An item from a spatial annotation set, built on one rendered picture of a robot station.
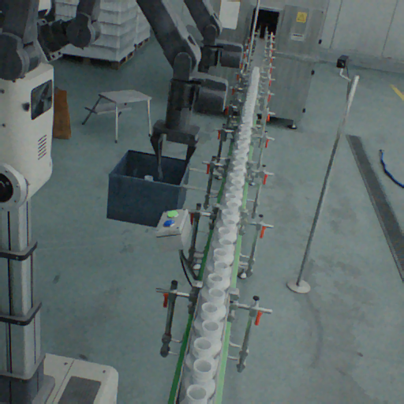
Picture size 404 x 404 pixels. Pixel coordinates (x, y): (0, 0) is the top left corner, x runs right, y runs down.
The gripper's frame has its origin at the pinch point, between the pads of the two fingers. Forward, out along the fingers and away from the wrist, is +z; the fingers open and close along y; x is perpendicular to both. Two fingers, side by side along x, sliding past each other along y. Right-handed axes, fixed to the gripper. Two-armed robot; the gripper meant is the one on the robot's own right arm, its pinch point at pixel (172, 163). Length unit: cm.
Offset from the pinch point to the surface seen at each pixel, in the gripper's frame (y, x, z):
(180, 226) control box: 1.9, 20.2, 27.5
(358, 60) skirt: 232, 1057, 120
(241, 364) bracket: 26, -6, 50
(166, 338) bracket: 4.9, -6.8, 45.8
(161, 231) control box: -3.3, 18.8, 29.5
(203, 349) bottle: 15.0, -33.3, 23.5
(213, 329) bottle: 16.3, -24.4, 25.4
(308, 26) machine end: 65, 508, 15
